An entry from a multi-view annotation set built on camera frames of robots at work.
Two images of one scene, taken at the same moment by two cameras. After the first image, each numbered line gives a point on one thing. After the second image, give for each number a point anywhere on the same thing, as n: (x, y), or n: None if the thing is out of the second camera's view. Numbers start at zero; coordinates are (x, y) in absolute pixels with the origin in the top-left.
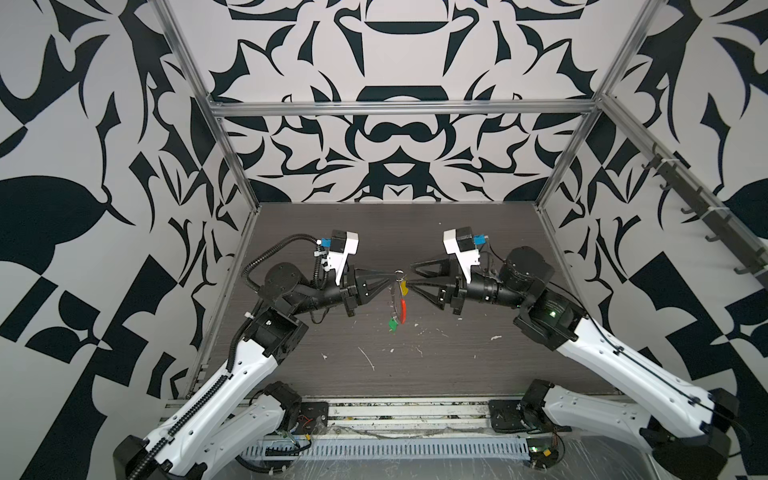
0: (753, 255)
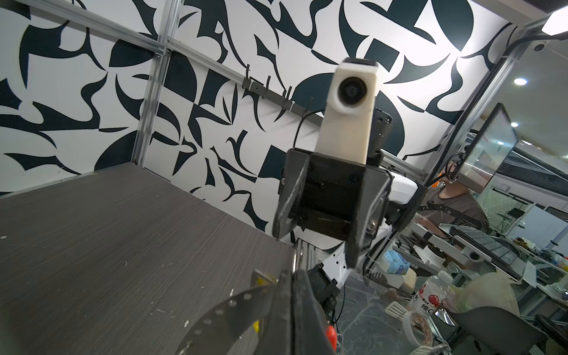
0: (280, 98)
